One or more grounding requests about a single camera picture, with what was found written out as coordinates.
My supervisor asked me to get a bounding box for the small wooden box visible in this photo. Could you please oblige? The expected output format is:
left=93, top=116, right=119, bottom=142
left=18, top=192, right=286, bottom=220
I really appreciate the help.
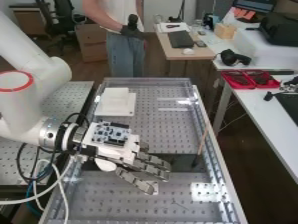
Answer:
left=214, top=22, right=238, bottom=41

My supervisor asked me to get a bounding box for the small white box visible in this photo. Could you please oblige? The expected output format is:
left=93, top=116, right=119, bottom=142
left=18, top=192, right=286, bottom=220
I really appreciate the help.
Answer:
left=93, top=87, right=137, bottom=117

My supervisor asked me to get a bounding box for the black cable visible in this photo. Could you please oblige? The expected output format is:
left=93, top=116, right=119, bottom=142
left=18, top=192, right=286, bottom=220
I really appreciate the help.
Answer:
left=16, top=112, right=90, bottom=186

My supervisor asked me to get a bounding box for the thin stick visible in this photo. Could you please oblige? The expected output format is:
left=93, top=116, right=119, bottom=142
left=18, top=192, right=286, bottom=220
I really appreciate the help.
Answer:
left=197, top=114, right=211, bottom=157

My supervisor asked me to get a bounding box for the white cable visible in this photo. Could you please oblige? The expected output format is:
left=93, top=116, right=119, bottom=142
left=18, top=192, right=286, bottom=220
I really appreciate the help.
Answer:
left=0, top=159, right=73, bottom=224

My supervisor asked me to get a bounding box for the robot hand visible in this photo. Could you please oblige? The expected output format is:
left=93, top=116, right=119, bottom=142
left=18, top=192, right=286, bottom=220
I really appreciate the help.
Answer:
left=72, top=121, right=173, bottom=196

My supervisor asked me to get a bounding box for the black office chair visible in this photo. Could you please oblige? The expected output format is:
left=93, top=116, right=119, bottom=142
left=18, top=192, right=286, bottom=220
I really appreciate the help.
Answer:
left=36, top=0, right=77, bottom=51

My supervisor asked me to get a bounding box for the black headset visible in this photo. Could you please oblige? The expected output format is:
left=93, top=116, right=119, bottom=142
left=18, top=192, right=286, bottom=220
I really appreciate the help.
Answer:
left=219, top=48, right=252, bottom=67

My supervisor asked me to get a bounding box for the wooden desk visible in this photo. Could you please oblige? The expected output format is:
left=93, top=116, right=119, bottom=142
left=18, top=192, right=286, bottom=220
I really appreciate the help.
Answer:
left=153, top=22, right=219, bottom=88

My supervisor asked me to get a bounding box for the black bag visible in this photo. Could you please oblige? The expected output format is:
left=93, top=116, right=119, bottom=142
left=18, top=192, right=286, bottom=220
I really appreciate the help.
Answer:
left=259, top=12, right=298, bottom=48

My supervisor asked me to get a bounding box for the white desk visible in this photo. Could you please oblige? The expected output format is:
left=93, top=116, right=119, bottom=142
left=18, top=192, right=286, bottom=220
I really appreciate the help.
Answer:
left=197, top=13, right=298, bottom=184

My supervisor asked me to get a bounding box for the clear box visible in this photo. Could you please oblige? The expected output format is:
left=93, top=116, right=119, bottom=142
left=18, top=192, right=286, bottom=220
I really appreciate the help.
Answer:
left=38, top=77, right=247, bottom=224

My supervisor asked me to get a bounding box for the black keyboard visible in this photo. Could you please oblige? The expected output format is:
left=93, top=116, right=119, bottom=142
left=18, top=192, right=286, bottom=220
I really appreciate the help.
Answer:
left=166, top=30, right=195, bottom=49

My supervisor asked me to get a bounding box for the cardboard box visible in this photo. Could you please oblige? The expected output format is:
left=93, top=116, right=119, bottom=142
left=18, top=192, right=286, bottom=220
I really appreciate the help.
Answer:
left=73, top=23, right=109, bottom=64

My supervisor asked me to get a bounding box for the person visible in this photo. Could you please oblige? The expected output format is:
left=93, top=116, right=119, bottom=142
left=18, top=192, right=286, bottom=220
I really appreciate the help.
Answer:
left=81, top=0, right=147, bottom=78

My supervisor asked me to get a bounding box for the red tray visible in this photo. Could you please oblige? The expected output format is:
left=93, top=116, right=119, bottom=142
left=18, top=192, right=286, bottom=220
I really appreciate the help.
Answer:
left=221, top=70, right=258, bottom=90
left=243, top=69, right=282, bottom=89

